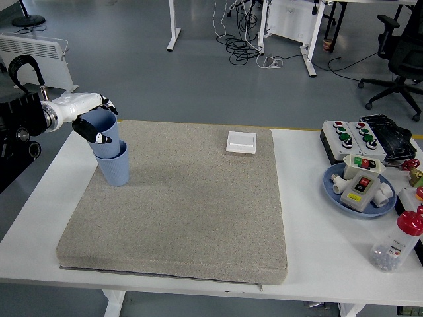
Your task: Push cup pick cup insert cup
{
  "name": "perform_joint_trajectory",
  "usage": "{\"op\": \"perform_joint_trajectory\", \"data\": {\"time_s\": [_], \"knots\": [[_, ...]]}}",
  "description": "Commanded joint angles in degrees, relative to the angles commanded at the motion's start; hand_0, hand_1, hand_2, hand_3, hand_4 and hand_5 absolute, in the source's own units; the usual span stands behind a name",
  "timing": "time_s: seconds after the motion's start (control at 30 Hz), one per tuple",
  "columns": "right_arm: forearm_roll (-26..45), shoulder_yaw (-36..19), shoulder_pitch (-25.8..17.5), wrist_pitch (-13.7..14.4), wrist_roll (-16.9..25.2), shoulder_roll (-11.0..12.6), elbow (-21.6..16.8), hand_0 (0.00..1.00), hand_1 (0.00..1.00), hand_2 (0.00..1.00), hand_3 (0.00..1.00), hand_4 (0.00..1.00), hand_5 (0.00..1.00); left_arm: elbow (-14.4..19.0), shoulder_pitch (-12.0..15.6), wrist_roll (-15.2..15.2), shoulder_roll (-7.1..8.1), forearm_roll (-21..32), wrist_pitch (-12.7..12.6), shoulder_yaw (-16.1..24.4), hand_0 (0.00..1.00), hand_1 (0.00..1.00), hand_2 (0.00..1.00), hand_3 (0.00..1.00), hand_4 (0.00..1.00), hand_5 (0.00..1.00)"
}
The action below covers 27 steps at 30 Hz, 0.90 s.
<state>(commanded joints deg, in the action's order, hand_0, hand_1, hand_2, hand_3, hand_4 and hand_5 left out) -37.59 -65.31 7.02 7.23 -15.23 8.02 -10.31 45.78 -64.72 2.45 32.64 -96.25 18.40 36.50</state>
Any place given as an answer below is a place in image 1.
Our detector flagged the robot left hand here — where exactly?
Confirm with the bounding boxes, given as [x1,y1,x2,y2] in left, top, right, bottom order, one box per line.
[54,92,119,145]

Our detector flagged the blue ribbed plastic cup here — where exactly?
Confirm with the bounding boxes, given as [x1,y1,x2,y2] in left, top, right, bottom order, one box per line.
[79,109,120,158]
[93,139,130,188]

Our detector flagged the white panel heater with grille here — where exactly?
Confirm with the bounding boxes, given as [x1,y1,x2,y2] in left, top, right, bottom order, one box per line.
[0,31,79,94]

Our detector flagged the black round stand base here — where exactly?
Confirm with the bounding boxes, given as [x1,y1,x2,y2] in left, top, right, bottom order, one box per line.
[11,0,46,28]

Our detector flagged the white desk leg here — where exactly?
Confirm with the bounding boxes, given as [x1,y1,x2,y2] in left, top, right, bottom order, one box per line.
[166,0,182,52]
[299,0,327,78]

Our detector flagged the grey-brown cushion mat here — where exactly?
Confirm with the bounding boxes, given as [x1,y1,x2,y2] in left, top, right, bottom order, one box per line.
[55,120,288,285]

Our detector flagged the white table leg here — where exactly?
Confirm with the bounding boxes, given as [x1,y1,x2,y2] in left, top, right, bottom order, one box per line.
[101,289,126,317]
[340,302,367,317]

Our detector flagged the white four-button control box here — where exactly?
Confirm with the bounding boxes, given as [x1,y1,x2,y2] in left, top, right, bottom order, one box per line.
[319,120,364,166]
[345,120,387,162]

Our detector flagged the blue plate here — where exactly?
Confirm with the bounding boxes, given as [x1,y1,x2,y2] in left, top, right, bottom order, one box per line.
[322,162,397,220]

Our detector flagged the white pipe tee fitting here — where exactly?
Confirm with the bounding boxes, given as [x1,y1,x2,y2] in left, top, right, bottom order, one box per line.
[330,174,348,195]

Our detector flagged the black foot pedal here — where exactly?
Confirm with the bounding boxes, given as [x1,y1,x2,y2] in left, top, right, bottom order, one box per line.
[359,114,418,166]

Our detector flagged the white pipe coupling fitting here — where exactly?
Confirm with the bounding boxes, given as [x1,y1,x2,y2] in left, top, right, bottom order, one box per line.
[372,182,394,208]

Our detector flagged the black office chair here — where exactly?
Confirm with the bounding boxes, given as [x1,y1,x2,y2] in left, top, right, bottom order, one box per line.
[357,0,423,122]

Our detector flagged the emergency stop button box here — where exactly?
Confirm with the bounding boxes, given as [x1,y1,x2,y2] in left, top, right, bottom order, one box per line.
[395,186,423,225]

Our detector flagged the clear bottle with red cap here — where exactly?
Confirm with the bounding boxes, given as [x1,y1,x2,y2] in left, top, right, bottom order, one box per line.
[369,206,423,274]

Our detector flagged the white hanging cable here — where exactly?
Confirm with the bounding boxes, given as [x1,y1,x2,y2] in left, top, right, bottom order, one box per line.
[211,0,239,39]

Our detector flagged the white wall switch plate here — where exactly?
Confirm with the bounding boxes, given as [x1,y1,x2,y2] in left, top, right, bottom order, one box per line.
[225,131,258,155]

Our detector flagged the black cable bundle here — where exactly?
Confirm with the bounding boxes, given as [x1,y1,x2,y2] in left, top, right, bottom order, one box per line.
[216,0,265,66]

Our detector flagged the white coiled cable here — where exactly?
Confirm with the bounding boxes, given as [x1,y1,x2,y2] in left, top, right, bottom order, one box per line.
[256,55,284,70]

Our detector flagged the long black floor cable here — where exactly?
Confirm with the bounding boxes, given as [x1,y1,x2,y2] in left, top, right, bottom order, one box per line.
[279,52,381,82]

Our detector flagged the black desk frame leg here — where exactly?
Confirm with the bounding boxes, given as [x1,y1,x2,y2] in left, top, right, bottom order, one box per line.
[323,0,348,40]

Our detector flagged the white switch box, coloured buttons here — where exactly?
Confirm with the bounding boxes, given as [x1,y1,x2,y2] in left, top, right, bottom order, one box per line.
[342,153,387,181]

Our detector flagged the grey push-button switch box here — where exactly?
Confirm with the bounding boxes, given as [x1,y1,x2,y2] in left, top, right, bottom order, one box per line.
[340,173,377,212]

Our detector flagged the brass valve with red handle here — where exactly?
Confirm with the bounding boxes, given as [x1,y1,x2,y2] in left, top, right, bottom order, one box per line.
[401,158,423,188]

